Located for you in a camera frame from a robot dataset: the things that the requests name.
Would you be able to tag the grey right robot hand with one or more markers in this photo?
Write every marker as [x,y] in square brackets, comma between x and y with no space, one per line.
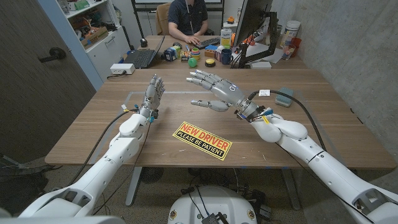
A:
[228,91]

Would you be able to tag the black puck yellow button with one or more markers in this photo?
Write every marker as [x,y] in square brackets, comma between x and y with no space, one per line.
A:
[210,62]

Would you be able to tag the orange toy car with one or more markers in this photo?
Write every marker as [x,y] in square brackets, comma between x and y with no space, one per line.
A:
[230,20]

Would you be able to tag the white round canister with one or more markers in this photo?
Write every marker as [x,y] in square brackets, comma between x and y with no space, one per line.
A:
[290,32]

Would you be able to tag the teal sponge block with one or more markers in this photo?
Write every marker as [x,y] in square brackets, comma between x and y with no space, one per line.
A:
[284,97]

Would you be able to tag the clear glass cup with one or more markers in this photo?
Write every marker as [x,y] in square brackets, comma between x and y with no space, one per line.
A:
[286,52]

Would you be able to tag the small colourful cube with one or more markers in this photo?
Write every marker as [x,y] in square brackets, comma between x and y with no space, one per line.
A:
[185,56]

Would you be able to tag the dark blue mug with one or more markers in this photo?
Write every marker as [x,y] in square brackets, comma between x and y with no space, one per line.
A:
[226,56]

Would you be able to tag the red cup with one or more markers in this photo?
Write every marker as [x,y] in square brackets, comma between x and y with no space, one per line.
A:
[296,43]

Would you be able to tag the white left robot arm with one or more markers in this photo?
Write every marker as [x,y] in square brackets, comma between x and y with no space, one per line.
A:
[96,174]

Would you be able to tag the white paper sheet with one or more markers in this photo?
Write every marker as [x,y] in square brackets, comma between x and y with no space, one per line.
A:
[264,49]

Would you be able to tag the yellow new driver sticker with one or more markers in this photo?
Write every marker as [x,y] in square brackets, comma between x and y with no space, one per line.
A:
[202,141]

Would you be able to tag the blue toy can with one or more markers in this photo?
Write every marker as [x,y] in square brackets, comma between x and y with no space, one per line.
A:
[170,54]

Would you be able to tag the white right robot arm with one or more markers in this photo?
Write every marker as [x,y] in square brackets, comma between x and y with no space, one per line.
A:
[326,161]

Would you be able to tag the green ball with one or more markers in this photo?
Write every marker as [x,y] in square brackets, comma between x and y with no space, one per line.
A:
[192,62]

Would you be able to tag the black keyboard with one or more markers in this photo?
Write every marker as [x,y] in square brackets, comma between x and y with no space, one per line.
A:
[207,43]

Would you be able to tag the grey table leg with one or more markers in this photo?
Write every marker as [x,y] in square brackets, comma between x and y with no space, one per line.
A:
[291,188]
[133,186]

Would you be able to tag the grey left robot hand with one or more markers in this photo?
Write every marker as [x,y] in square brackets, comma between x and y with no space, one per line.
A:
[152,95]

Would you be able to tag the black laptop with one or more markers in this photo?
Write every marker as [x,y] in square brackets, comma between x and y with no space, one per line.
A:
[141,57]

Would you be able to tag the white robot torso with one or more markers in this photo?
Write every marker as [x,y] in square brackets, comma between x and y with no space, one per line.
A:
[213,205]

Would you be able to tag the blue block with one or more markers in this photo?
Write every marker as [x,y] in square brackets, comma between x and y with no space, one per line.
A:
[211,47]

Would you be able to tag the black computer monitor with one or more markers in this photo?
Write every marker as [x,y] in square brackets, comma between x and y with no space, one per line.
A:
[252,18]

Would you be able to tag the white shelf cabinet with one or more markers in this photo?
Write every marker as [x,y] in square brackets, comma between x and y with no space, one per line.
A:
[105,46]

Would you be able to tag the person in dark shirt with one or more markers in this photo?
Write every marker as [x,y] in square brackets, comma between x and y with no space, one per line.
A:
[188,15]

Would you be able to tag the colourful stacking rings toy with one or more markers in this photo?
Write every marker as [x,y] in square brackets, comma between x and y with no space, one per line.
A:
[195,53]

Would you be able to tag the tan chair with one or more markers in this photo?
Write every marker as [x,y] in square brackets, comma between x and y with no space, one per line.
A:
[161,18]

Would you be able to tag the cardboard box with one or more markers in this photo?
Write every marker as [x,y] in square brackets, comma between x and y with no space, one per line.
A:
[94,37]

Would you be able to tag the white power box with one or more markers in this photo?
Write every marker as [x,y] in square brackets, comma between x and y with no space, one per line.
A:
[122,68]

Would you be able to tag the black round fan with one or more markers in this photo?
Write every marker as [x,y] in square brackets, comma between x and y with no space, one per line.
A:
[151,175]

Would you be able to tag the white drink carton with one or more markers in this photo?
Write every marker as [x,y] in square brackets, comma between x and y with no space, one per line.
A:
[226,38]

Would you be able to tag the white flat box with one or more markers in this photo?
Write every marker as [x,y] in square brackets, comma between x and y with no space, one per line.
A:
[261,64]

